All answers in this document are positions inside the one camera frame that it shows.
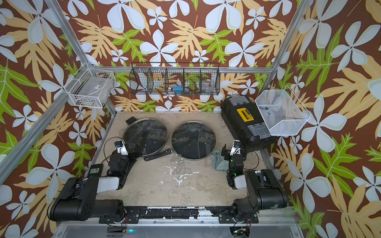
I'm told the black frying pan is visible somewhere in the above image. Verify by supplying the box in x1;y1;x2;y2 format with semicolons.
121;118;169;157
143;120;217;162

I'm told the blue object in basket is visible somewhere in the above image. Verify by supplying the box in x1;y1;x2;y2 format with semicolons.
172;86;184;95

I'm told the left black frying pan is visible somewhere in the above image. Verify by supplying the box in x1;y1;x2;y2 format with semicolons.
121;118;169;157

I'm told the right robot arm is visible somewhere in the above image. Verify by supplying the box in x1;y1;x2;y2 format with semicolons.
221;145;288;222

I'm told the right black frying pan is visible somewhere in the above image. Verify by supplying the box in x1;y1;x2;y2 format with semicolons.
143;120;217;162

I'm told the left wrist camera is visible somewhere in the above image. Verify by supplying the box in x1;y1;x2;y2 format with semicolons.
114;139;128;156

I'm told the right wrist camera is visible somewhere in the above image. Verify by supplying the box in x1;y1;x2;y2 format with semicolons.
230;140;242;156

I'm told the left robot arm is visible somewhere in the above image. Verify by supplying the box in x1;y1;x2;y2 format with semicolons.
48;151;138;223

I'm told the black toolbox yellow latch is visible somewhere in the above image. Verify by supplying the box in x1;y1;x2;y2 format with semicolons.
221;95;275;151

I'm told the black power adapter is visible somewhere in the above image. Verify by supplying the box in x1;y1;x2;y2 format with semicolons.
87;164;104;178

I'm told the white wire basket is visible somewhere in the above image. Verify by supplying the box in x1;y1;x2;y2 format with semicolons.
65;64;116;109
255;89;311;137

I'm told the grey-green cloth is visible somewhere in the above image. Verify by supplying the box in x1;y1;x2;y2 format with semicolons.
210;149;229;172

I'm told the black wire basket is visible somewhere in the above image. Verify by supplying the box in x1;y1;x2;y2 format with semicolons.
129;62;221;95

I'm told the white wire basket right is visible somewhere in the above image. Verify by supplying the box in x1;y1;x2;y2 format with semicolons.
255;89;311;137

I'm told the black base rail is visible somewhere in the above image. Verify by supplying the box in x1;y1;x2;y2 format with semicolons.
99;206;259;225

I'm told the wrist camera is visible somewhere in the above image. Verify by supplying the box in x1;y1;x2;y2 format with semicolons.
230;140;242;156
114;139;128;156

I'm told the white wire basket left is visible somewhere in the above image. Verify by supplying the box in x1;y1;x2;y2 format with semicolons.
65;64;116;109

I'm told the glass pot lid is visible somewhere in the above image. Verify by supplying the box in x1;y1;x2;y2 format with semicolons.
121;118;169;157
170;120;217;160

